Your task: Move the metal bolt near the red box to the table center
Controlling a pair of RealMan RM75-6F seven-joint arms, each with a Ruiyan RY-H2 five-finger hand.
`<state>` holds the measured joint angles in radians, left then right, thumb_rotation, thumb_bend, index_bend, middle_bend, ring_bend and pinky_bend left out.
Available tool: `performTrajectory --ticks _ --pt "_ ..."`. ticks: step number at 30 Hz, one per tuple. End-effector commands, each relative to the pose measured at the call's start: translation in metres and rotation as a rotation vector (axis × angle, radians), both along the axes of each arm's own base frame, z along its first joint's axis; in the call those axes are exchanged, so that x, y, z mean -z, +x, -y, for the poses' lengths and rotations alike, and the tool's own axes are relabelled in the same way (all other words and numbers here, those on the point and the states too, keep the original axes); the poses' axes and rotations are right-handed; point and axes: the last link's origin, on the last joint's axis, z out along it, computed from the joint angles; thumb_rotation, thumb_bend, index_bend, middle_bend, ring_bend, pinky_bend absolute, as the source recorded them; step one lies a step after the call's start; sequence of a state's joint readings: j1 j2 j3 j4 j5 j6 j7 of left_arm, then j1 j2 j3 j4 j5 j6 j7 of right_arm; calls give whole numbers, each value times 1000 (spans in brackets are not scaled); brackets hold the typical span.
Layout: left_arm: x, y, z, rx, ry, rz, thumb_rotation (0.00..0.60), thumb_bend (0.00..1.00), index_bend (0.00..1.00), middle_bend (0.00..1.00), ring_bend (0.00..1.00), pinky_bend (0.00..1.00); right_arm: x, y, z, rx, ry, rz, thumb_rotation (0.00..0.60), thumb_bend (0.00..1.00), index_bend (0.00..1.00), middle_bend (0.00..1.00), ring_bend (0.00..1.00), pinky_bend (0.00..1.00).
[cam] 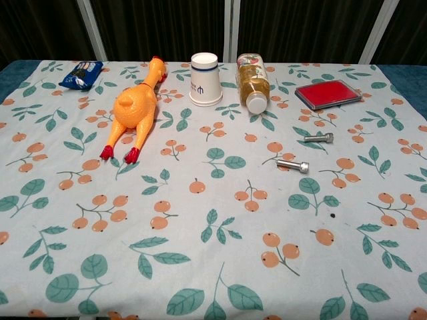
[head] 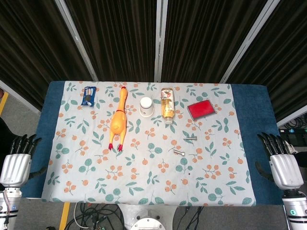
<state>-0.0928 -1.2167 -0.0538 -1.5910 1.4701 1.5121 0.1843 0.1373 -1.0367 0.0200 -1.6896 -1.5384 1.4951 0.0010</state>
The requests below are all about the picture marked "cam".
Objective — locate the white screen frame post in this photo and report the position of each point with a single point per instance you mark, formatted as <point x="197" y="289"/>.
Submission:
<point x="377" y="33"/>
<point x="231" y="30"/>
<point x="93" y="33"/>

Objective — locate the blue cookie packet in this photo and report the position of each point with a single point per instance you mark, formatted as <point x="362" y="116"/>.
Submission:
<point x="80" y="75"/>

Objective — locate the white paper cup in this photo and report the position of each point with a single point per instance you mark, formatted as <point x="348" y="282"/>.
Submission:
<point x="205" y="83"/>

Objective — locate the silver bolt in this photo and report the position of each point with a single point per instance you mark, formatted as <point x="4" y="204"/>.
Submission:
<point x="317" y="137"/>
<point x="290" y="164"/>

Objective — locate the floral print tablecloth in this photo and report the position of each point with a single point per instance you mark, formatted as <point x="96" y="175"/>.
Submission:
<point x="213" y="200"/>

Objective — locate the red ink pad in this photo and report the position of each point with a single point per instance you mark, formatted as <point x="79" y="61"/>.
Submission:
<point x="328" y="93"/>

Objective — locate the yellow rubber chicken toy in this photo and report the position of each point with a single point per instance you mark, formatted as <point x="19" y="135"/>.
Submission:
<point x="133" y="106"/>

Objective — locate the tea bottle with white cap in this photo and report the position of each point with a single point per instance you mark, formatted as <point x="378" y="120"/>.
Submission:
<point x="253" y="80"/>

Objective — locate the dark curtain panel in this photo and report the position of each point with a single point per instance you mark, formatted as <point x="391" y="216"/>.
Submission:
<point x="410" y="26"/>
<point x="160" y="26"/>
<point x="40" y="26"/>
<point x="300" y="26"/>

